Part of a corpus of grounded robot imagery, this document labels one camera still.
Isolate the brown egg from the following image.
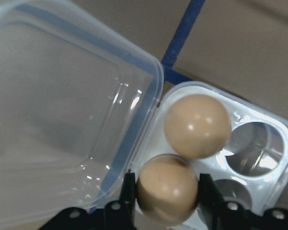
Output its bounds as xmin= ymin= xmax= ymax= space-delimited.
xmin=165 ymin=94 xmax=232 ymax=159
xmin=136 ymin=154 xmax=199 ymax=226

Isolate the clear plastic egg box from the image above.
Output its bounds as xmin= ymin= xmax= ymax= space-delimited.
xmin=0 ymin=0 xmax=288 ymax=230

